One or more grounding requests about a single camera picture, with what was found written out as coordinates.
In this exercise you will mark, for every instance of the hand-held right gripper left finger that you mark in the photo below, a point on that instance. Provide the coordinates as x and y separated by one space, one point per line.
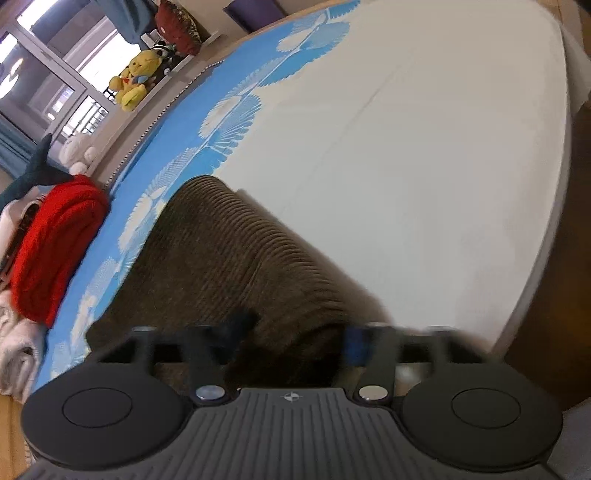
238 332

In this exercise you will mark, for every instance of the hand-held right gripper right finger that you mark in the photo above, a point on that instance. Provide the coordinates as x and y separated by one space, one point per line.
358 344

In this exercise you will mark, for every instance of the red folded blanket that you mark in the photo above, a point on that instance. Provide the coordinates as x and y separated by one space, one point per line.
55 244

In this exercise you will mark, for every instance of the blue and white bed sheet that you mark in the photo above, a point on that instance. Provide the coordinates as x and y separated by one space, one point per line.
392 138

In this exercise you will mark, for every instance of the white folded fleece blanket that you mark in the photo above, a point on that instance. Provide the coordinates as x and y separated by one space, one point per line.
11 323
18 369

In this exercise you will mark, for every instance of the white plush toy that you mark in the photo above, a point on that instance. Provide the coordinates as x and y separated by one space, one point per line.
78 152

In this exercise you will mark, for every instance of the pink and white cloth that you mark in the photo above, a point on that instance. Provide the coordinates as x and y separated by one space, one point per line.
16 214

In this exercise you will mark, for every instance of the blue shark plush toy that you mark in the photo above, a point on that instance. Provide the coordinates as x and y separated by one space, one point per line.
37 177

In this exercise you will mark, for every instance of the yellow plush toy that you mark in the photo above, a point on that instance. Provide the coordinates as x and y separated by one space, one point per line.
136 76

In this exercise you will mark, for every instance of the striped plush toy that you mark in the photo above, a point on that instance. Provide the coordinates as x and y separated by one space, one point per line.
164 60

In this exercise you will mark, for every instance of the blue curtain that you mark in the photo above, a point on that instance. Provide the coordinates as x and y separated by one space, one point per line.
11 152
124 21

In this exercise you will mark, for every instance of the red cushion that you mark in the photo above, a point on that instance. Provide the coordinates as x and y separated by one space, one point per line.
178 25

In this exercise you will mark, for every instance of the window with railing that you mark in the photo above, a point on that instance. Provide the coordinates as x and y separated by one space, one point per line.
51 69

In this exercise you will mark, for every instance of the purple yoga mat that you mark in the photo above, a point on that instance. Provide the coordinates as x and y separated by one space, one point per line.
251 9

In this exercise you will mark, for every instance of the wooden bed frame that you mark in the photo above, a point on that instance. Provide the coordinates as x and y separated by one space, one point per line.
14 438

